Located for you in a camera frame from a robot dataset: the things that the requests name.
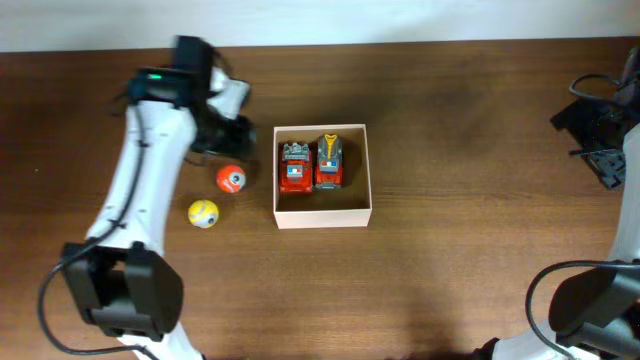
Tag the red toy ball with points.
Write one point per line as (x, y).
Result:
(231, 178)

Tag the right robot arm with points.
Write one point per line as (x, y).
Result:
(595, 313)

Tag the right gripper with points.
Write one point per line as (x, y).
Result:
(575, 118)

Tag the yellow toy ball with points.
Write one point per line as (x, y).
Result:
(203, 214)

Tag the pink open box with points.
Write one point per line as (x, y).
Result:
(350, 206)

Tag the red fire truck grey ladder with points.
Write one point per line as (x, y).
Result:
(296, 169)

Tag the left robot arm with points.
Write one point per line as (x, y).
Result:
(118, 278)

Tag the red fire truck yellow crane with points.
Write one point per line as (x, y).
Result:
(329, 163)

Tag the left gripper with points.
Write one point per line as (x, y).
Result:
(243, 146)

